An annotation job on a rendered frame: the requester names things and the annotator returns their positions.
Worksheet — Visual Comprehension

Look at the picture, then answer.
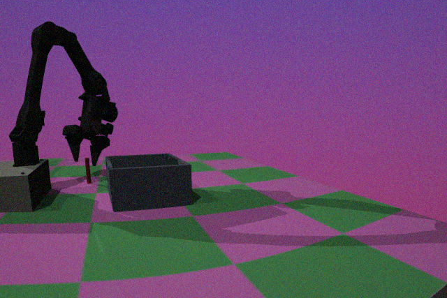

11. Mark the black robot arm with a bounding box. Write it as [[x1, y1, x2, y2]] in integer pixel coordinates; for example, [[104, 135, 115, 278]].
[[9, 22, 118, 167]]

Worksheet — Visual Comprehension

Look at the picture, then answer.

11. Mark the red peg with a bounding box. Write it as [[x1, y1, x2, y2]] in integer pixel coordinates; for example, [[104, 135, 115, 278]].
[[85, 158, 91, 184]]

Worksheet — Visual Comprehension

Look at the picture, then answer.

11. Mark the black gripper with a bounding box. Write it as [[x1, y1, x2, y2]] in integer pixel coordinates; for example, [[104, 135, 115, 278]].
[[63, 112, 110, 166]]

